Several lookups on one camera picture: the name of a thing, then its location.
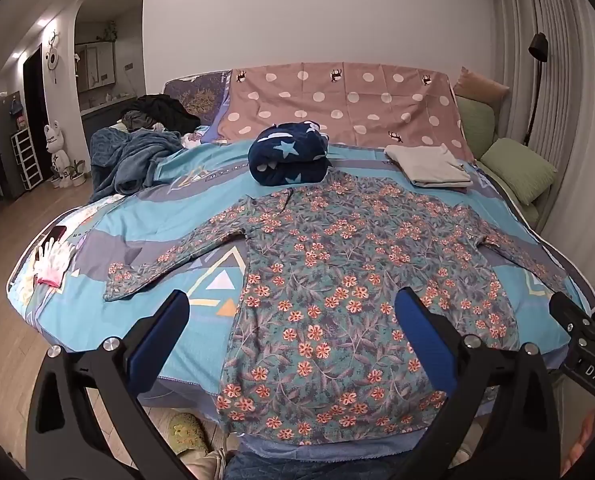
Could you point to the navy star-print blanket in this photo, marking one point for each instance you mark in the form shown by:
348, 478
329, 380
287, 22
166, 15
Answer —
288, 152

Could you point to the white wall clock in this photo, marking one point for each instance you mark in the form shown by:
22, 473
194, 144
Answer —
52, 60

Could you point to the wall cabinet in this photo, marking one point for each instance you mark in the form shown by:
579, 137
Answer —
94, 67

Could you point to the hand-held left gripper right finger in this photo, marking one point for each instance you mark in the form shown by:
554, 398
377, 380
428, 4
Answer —
425, 335

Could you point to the purple patterned pillow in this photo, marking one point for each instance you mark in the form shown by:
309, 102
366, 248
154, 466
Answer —
197, 95

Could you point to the blue patterned bedsheet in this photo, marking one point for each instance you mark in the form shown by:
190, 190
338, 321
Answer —
142, 220

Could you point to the green pillow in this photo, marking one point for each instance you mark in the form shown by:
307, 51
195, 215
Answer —
520, 170
475, 125

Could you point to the floral long-sleeve shirt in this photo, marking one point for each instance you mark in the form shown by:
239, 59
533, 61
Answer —
342, 300

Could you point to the white drawer rack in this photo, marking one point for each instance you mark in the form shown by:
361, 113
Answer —
26, 157

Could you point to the pink polka-dot sheet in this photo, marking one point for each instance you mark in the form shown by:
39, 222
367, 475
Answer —
347, 100

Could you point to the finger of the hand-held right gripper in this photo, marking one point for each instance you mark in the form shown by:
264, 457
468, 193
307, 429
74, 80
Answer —
570, 310

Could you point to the white bear figure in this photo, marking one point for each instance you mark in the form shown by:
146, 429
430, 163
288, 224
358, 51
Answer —
57, 145

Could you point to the person's blue pants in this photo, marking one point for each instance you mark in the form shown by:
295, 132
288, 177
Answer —
317, 467

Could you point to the green patterned slipper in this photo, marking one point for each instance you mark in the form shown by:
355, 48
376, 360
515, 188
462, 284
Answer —
187, 435

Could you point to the black floor lamp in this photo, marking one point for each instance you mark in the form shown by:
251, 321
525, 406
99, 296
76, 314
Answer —
538, 47

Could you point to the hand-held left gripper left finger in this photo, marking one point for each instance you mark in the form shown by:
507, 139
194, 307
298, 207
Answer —
161, 332

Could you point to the white gloves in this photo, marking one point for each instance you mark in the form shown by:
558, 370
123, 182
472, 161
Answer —
52, 265

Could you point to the grey curtain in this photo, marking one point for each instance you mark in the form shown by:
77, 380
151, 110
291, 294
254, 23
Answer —
572, 110

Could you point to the person's right hand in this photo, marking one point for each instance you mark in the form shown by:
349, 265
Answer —
585, 437

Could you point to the small potted plants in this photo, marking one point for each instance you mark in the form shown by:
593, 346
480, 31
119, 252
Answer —
72, 172

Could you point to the black clothes pile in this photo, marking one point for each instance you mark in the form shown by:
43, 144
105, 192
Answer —
165, 110

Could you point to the grey-blue fleece blanket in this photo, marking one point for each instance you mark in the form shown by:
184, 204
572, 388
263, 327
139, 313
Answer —
122, 160

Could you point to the beige folded cloth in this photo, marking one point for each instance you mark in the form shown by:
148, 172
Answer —
427, 165

